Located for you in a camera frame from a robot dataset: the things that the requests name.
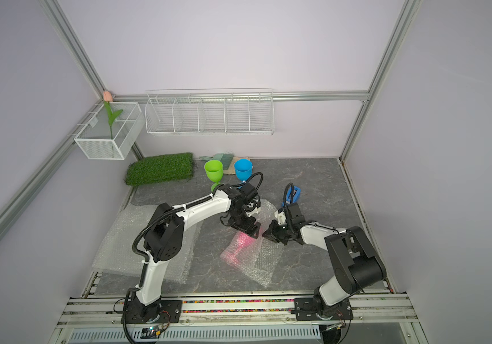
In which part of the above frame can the blue plastic wine glass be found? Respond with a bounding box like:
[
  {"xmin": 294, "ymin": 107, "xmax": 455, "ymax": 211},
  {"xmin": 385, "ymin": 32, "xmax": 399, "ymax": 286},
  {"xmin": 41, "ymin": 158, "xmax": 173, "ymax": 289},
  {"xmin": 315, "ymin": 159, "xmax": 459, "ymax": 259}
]
[{"xmin": 234, "ymin": 159, "xmax": 253, "ymax": 182}]

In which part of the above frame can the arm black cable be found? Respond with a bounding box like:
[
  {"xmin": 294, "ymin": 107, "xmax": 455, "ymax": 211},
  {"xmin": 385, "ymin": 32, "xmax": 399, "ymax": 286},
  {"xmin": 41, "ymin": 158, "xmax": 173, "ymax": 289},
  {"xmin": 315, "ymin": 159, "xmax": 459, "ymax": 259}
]
[
  {"xmin": 131, "ymin": 171, "xmax": 264, "ymax": 263},
  {"xmin": 282, "ymin": 182, "xmax": 298, "ymax": 224}
]

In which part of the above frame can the green plastic wine glass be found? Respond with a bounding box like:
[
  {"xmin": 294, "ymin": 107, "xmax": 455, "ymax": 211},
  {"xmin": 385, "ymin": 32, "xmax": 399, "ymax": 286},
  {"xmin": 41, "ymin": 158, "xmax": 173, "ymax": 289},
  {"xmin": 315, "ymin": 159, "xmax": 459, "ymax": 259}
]
[{"xmin": 204, "ymin": 160, "xmax": 223, "ymax": 191}]

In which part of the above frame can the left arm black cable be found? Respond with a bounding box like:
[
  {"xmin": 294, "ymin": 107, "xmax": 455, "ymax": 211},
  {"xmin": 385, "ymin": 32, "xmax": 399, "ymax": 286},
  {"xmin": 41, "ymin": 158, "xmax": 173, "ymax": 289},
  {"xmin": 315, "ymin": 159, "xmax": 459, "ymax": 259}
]
[{"xmin": 131, "ymin": 171, "xmax": 264, "ymax": 263}]

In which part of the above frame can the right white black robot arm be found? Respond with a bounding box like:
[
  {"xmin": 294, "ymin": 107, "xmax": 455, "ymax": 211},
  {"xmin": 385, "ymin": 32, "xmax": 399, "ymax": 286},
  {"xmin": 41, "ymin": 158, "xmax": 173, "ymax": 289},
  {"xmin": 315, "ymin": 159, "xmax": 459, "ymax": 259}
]
[{"xmin": 262, "ymin": 203, "xmax": 387, "ymax": 322}]

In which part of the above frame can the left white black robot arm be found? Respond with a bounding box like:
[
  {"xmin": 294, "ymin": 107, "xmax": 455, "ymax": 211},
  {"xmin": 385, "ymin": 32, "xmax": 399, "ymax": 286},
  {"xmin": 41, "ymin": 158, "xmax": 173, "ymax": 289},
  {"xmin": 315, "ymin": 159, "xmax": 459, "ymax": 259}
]
[{"xmin": 122, "ymin": 182, "xmax": 261, "ymax": 324}]

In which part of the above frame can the bubble wrap sheet stack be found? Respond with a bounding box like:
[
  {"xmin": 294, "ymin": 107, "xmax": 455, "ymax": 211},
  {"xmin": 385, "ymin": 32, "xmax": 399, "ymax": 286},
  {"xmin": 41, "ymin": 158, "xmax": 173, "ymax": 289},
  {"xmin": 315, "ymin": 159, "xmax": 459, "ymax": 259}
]
[{"xmin": 92, "ymin": 201, "xmax": 204, "ymax": 285}]

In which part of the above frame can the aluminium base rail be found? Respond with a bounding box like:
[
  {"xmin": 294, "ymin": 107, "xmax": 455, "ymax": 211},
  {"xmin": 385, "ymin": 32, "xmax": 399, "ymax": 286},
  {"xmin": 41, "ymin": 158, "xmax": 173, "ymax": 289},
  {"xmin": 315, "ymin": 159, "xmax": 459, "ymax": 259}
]
[{"xmin": 49, "ymin": 292, "xmax": 427, "ymax": 343}]

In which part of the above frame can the green artificial grass mat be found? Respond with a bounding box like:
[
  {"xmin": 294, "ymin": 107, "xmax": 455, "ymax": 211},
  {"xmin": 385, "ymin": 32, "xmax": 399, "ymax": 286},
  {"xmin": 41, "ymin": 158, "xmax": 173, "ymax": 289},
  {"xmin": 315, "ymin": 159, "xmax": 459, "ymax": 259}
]
[{"xmin": 124, "ymin": 153, "xmax": 194, "ymax": 187}]

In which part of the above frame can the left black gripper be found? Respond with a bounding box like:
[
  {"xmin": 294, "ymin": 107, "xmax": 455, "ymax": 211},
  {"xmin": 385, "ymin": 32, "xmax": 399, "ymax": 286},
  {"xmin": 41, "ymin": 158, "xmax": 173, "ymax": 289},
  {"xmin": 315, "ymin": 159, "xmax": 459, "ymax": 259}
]
[{"xmin": 229, "ymin": 207, "xmax": 262, "ymax": 239}]

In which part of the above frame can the beige cloth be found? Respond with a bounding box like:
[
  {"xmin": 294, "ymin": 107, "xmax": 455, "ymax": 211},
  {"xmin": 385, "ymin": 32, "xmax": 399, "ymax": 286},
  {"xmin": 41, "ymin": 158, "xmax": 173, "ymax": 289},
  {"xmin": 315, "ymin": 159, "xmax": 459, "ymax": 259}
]
[{"xmin": 223, "ymin": 156, "xmax": 248, "ymax": 175}]

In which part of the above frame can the small white wire basket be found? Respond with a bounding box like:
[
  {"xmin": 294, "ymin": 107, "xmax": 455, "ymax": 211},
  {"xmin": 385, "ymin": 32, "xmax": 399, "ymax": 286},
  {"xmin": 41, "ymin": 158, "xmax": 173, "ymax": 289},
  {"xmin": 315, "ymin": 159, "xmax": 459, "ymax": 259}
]
[{"xmin": 74, "ymin": 102, "xmax": 146, "ymax": 161}]

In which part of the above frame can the blue tape dispenser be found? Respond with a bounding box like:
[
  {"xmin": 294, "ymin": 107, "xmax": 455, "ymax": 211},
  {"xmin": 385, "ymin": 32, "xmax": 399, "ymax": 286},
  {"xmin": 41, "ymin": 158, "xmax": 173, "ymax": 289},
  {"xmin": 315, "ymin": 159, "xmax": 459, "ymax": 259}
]
[{"xmin": 282, "ymin": 186, "xmax": 301, "ymax": 206}]

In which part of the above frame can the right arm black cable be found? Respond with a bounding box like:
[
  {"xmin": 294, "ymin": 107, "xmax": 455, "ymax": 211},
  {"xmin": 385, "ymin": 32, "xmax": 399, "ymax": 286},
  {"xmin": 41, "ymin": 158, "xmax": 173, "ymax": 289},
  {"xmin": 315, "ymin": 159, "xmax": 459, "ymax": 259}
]
[{"xmin": 282, "ymin": 182, "xmax": 298, "ymax": 224}]

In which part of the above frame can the long white wire shelf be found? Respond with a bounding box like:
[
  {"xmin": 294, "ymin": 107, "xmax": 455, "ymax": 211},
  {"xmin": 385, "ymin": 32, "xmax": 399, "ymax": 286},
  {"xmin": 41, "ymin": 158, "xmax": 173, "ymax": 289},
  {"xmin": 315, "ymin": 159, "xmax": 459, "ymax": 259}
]
[{"xmin": 145, "ymin": 88, "xmax": 275, "ymax": 136}]

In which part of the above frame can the pink plastic wine glass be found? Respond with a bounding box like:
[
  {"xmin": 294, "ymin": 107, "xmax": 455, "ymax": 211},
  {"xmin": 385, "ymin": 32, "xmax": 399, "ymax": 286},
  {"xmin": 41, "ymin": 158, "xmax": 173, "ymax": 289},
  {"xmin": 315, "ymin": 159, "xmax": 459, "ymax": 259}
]
[{"xmin": 220, "ymin": 232, "xmax": 256, "ymax": 266}]

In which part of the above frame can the artificial pink tulip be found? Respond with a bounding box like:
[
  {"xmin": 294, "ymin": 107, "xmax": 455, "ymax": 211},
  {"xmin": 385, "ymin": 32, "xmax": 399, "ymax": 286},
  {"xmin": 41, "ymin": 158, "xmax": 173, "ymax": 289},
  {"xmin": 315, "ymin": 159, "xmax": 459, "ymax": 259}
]
[{"xmin": 103, "ymin": 90, "xmax": 123, "ymax": 139}]

